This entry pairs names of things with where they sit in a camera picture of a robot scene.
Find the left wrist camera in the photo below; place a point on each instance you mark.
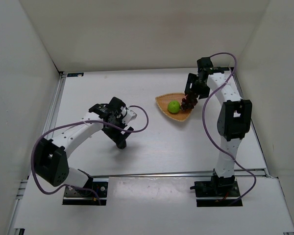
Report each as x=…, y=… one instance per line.
x=113, y=112

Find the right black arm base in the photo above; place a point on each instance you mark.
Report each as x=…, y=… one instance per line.
x=216, y=187

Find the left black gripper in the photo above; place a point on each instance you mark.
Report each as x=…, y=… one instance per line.
x=116, y=130

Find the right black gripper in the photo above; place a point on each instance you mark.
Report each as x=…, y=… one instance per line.
x=197, y=88

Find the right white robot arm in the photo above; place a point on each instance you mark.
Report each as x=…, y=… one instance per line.
x=232, y=125

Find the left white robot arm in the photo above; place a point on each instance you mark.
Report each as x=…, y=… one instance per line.
x=50, y=159

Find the dark purple fake plum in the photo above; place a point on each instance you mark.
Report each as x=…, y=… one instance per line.
x=121, y=145

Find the woven orange fruit basket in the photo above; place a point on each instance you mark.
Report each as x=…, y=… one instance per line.
x=163, y=100

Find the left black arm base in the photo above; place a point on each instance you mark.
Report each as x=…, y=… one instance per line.
x=100, y=186

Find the red fake grape bunch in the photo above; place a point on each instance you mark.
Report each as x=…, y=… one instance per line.
x=189, y=101

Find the green fake apple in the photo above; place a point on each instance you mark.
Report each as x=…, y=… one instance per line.
x=173, y=107

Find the left blue corner label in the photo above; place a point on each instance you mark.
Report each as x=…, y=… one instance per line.
x=80, y=74

